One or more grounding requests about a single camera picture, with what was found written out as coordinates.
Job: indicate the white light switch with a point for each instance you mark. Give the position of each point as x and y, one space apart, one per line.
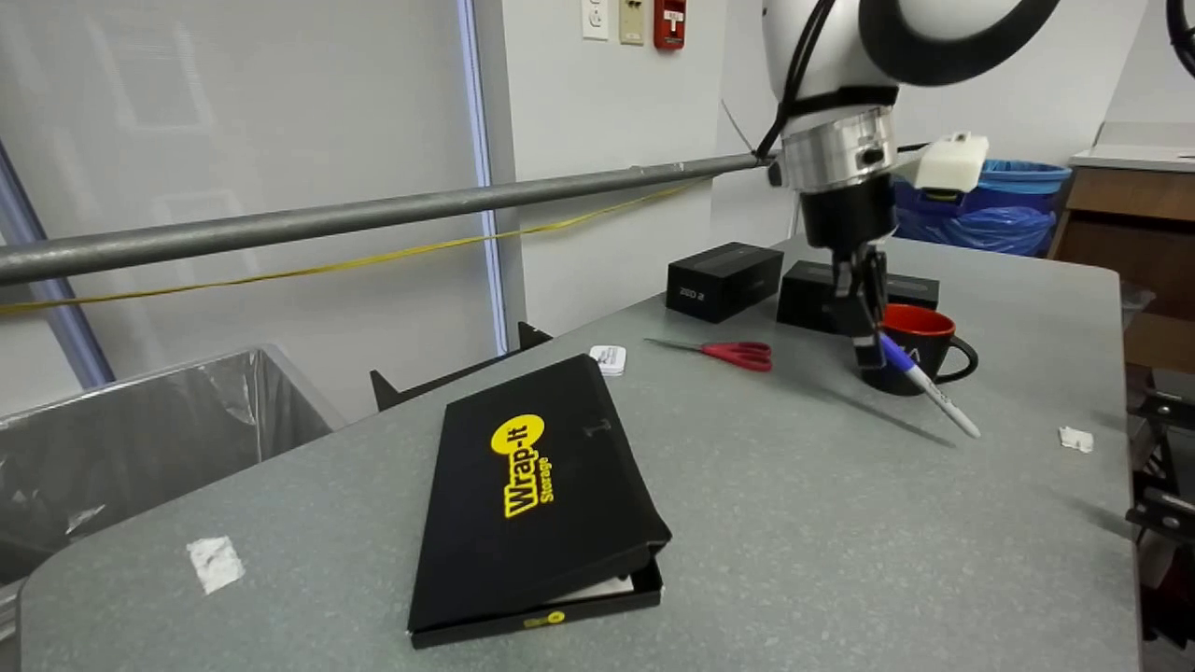
594 18

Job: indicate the grey metal bar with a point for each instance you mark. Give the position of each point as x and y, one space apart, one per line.
311 223

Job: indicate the blue and white pen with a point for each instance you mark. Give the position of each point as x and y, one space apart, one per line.
930 389

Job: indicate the small white paper scrap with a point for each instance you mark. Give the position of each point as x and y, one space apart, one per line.
1077 438

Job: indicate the red and black mug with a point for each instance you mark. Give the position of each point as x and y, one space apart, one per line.
951 356

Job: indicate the flat black box yellow logo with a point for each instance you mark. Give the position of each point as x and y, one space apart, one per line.
534 498

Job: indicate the white tape patch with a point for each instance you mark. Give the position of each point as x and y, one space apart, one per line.
215 565

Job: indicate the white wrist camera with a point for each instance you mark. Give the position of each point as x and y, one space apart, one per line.
952 163

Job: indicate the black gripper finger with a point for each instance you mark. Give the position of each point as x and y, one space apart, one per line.
884 284
864 318

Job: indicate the small black box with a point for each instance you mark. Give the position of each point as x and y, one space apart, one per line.
721 280

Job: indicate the red fire alarm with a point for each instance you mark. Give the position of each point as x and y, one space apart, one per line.
671 24

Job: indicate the blue vertical frame strip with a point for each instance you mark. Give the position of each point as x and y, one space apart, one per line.
488 152

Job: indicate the beige wall plate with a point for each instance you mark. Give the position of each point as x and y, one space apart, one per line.
634 21

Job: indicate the bin with clear liner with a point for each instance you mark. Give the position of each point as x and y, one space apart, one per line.
152 435

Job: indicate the black equipment frame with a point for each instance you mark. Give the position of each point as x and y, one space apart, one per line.
1166 510

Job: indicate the black box with remote picture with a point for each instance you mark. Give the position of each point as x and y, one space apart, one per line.
808 299

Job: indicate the wooden desk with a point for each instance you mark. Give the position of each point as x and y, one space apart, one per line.
1124 238

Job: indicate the blue recycling bin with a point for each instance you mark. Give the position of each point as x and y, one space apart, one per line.
1008 214

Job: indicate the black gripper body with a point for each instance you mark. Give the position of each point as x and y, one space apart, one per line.
844 223

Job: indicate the small white packet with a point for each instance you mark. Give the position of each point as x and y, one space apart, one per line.
605 361

